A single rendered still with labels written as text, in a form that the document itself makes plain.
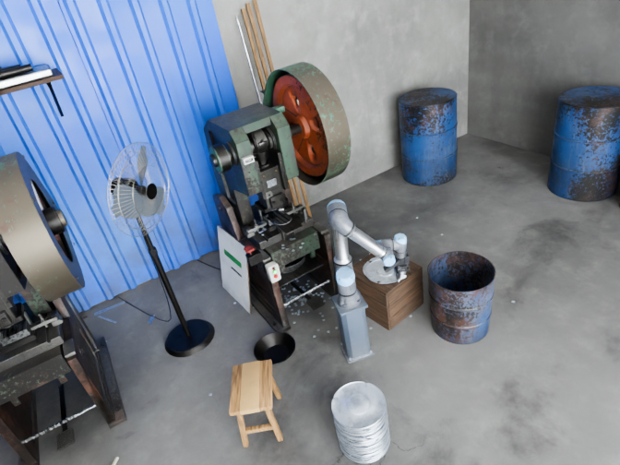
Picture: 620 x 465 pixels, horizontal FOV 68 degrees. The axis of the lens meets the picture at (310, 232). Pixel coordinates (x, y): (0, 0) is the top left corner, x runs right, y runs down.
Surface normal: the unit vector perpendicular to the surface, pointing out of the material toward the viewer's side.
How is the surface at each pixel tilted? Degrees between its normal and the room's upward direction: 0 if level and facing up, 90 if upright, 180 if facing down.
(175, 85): 90
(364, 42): 90
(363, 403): 0
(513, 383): 0
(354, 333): 90
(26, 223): 65
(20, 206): 52
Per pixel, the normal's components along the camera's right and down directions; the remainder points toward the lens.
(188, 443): -0.16, -0.83
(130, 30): 0.53, 0.38
